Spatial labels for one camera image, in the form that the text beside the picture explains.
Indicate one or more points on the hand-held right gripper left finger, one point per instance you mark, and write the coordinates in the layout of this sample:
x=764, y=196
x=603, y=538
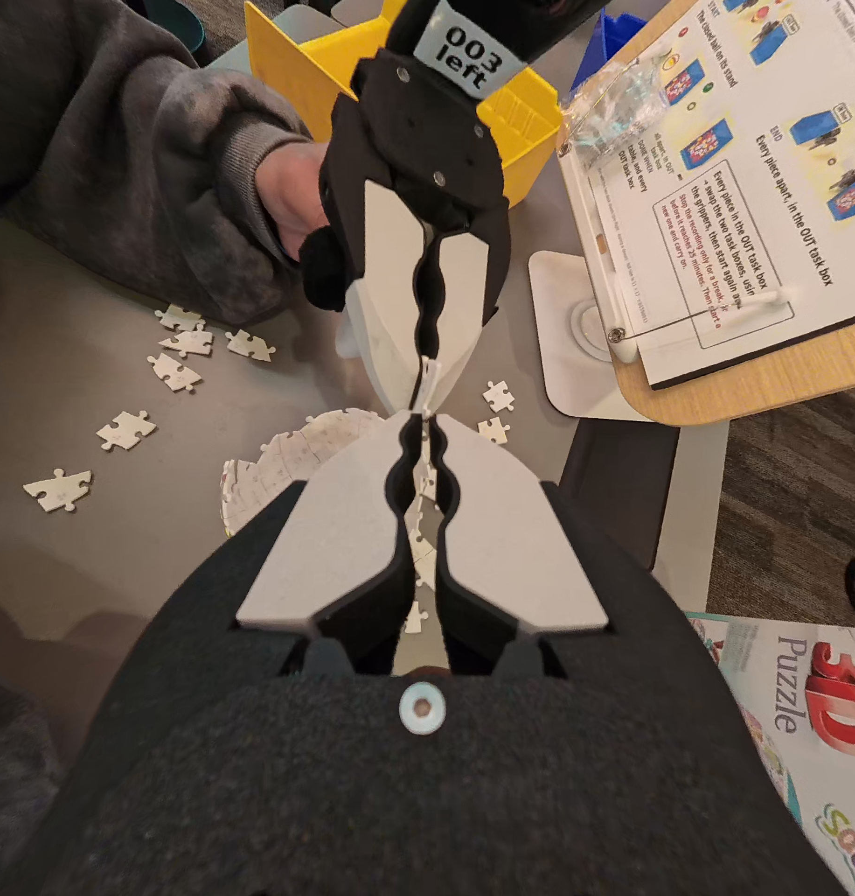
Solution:
x=330, y=546

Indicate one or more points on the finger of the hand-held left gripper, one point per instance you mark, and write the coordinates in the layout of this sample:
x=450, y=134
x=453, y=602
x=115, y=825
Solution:
x=385, y=280
x=464, y=294

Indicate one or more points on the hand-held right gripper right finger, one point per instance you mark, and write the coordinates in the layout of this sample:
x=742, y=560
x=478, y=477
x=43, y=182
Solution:
x=525, y=546

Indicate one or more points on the partly built white puzzle ball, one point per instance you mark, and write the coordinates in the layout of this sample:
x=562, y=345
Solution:
x=295, y=455

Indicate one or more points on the person's left forearm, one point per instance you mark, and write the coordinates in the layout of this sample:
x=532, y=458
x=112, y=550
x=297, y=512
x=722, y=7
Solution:
x=120, y=140

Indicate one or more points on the colourful puzzle ball box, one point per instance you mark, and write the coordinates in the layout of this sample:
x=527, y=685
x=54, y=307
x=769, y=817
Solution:
x=805, y=756

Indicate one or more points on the person's left hand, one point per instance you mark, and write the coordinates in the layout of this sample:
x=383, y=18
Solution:
x=290, y=196

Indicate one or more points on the dark grey table flap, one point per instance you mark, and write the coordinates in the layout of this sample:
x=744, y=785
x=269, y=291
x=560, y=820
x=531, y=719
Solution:
x=623, y=490

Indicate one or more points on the yellow plastic bin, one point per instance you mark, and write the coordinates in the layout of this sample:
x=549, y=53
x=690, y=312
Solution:
x=302, y=56

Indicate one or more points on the clear plastic bag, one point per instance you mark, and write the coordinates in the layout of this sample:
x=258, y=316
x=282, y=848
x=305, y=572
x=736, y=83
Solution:
x=609, y=105

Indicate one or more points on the blue plastic bin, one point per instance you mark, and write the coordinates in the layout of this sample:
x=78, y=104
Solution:
x=616, y=42

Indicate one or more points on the white clamp bar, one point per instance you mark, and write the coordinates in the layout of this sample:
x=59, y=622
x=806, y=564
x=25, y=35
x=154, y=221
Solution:
x=700, y=322

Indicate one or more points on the wooden document board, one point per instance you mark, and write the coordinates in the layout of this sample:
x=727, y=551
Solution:
x=763, y=392

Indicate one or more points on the printed paper sheet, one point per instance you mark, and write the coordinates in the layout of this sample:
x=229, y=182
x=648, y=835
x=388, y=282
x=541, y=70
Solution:
x=735, y=182

